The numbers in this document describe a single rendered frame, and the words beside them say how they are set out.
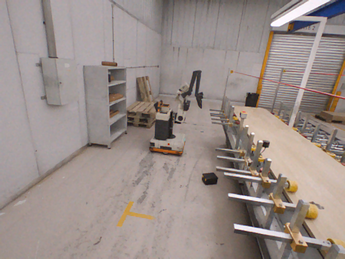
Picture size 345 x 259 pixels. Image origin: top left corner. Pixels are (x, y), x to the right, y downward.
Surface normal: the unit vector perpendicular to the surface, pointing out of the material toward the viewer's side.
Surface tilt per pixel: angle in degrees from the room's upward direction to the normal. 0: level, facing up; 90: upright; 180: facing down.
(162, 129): 90
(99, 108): 90
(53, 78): 90
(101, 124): 90
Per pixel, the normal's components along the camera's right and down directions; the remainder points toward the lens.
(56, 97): -0.15, 0.32
